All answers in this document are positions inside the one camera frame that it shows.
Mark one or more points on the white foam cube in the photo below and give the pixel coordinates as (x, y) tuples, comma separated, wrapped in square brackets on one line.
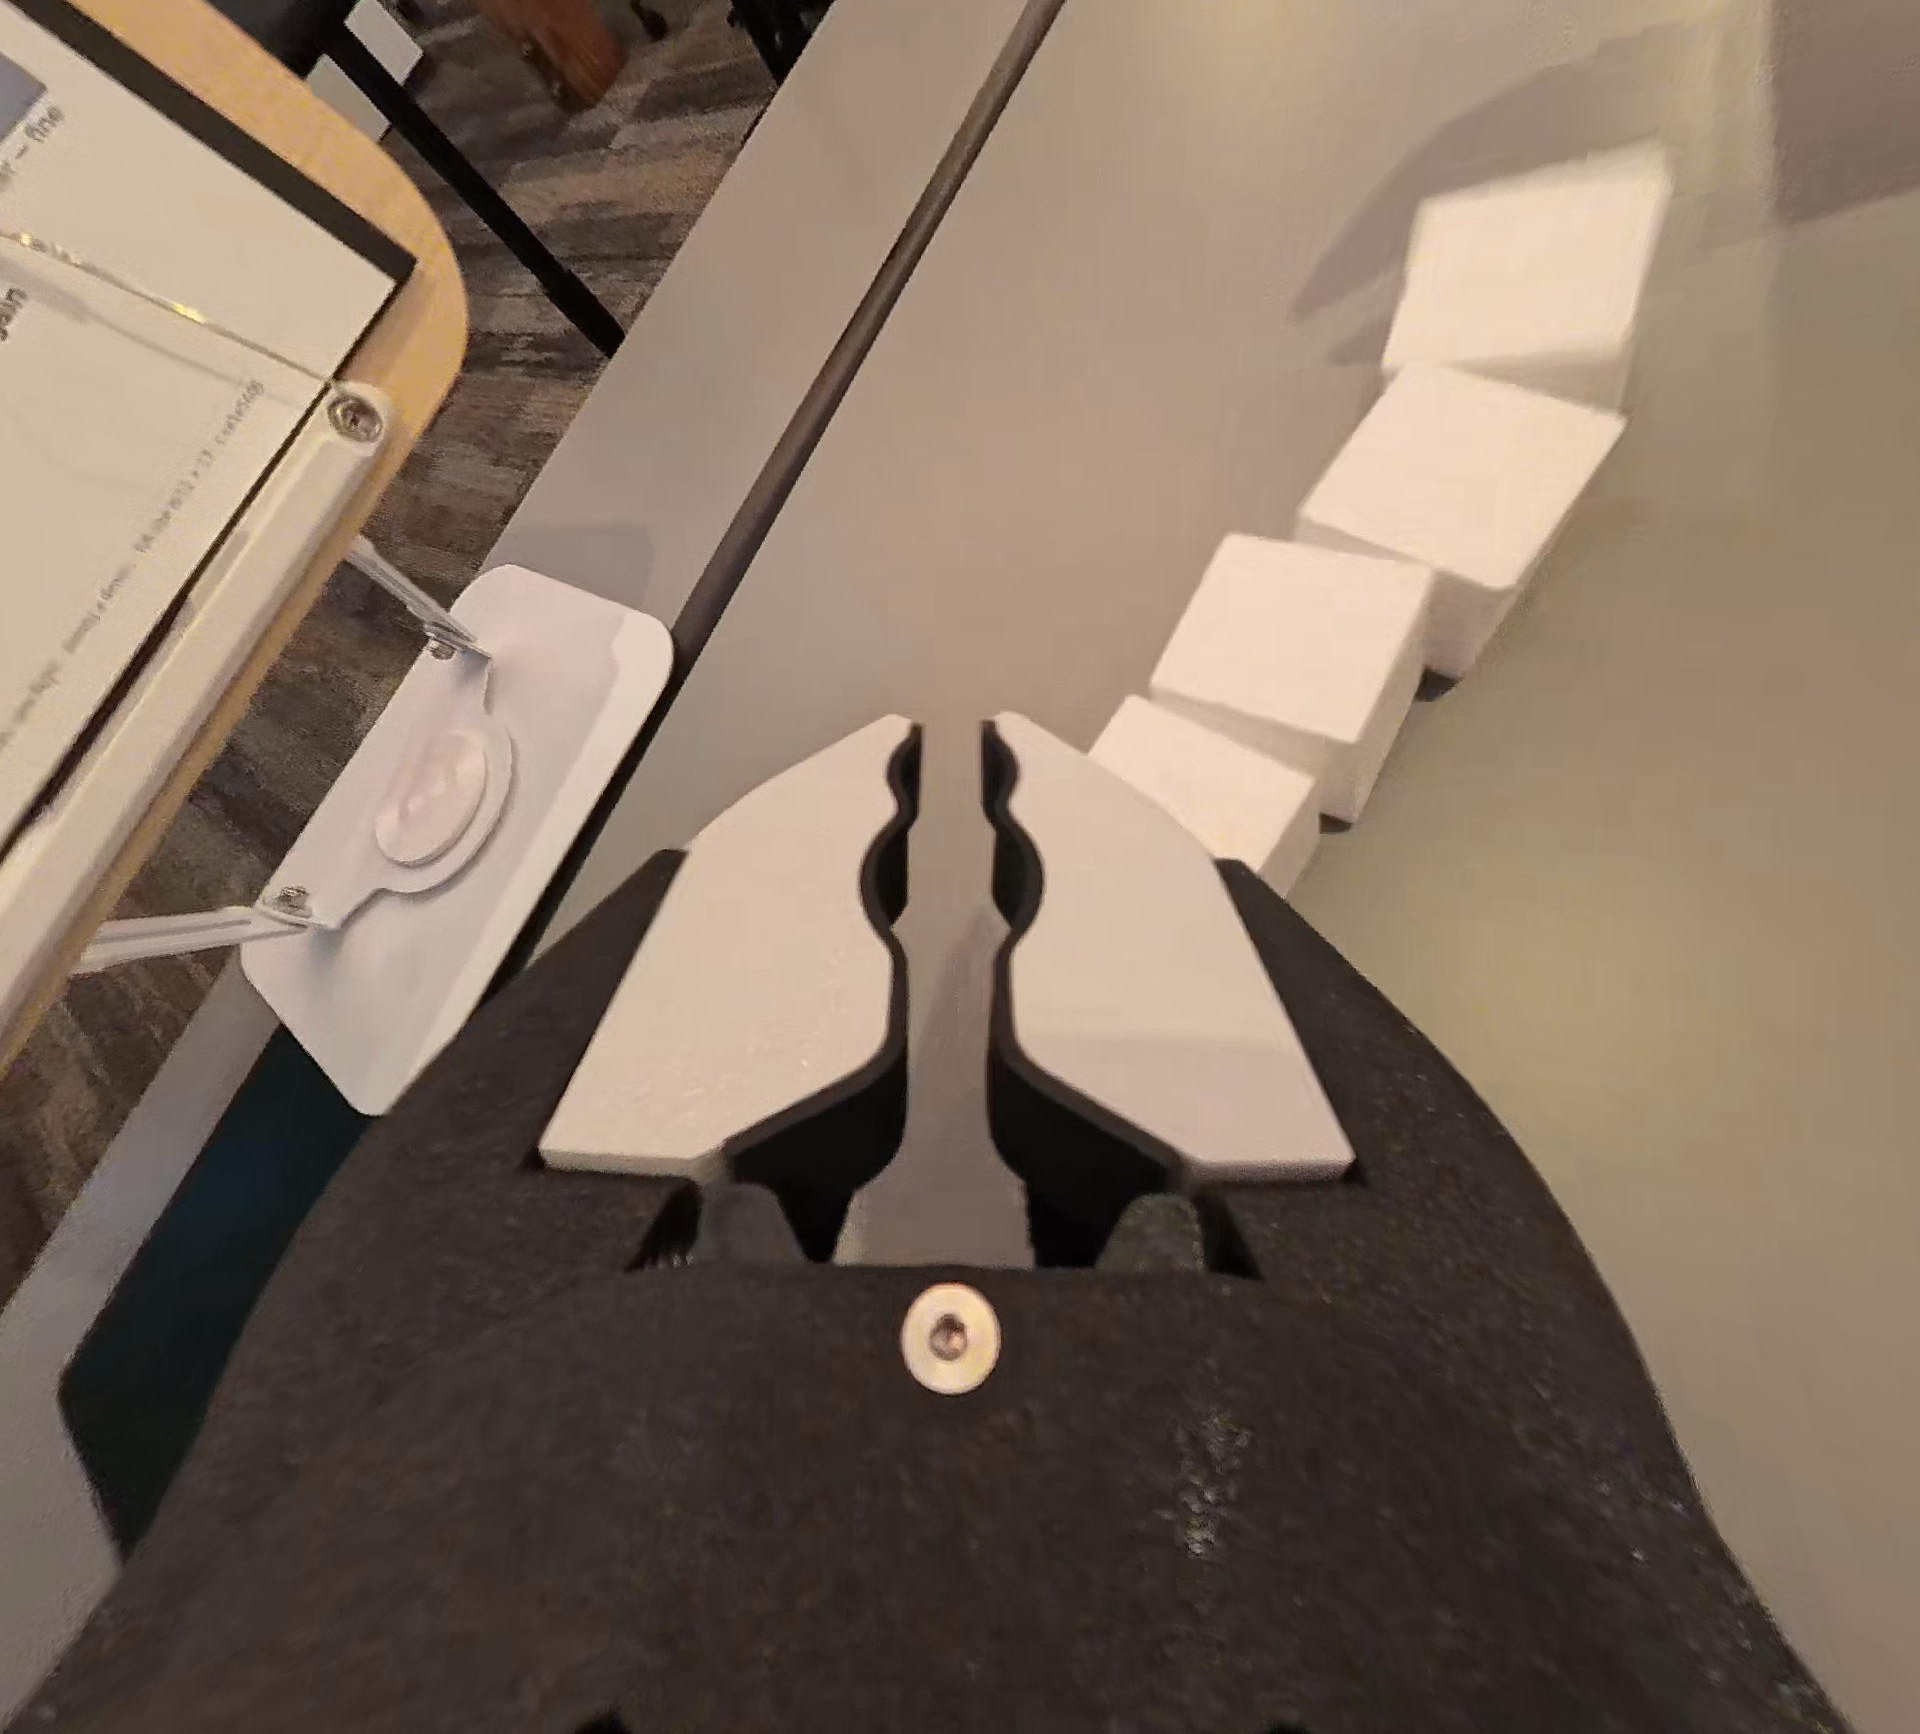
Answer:
[(1463, 482), (1215, 782), (1531, 265), (1299, 638)]

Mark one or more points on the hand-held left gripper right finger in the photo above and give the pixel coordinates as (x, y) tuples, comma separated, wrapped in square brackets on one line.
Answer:
[(1171, 999)]

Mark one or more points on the printed instruction sheet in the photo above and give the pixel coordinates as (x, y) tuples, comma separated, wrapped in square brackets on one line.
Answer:
[(121, 414)]

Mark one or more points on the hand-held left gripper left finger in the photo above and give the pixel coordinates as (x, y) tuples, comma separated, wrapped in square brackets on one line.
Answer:
[(735, 999)]

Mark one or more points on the wooden board document stand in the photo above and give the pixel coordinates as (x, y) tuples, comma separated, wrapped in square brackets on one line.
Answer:
[(495, 835)]

